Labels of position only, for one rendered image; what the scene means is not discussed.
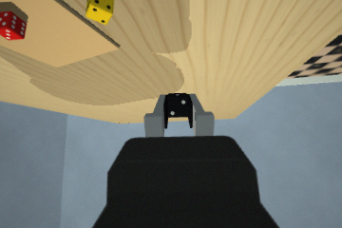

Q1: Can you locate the yellow die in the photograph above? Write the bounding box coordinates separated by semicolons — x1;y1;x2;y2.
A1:
85;0;114;25

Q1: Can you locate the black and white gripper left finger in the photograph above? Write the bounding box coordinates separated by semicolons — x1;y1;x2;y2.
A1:
143;94;168;137

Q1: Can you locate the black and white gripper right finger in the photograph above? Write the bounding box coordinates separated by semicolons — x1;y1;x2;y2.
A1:
187;94;215;136

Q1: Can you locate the tan flat mat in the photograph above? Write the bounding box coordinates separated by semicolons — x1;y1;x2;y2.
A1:
0;0;120;67

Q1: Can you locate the red die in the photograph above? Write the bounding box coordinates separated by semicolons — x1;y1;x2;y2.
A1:
0;11;27;40

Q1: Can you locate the black die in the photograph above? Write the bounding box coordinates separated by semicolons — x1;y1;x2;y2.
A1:
167;93;188;118

